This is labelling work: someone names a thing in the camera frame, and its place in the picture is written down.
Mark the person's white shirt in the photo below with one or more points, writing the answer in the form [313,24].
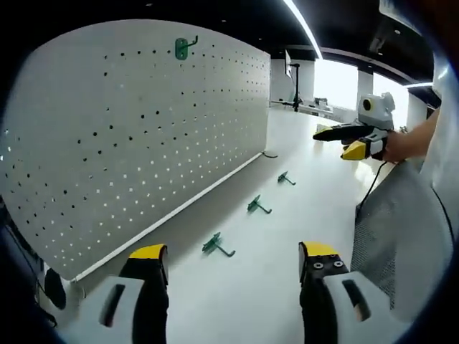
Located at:
[443,125]

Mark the black round object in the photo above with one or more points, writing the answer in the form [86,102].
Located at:
[55,288]

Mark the black tripod stand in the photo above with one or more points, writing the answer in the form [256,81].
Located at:
[295,89]

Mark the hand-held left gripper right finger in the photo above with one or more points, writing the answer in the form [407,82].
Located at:
[319,290]

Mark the person's right hand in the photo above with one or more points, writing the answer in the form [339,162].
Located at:
[396,147]

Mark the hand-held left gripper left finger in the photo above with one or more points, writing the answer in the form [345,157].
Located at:
[147,286]

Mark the grey mesh chair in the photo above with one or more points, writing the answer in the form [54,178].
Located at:
[387,233]

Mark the ceiling light strip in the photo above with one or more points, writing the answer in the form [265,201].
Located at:
[306,28]

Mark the white pegboard mounting plate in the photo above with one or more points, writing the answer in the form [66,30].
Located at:
[125,143]

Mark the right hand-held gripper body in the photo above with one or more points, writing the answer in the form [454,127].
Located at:
[378,114]

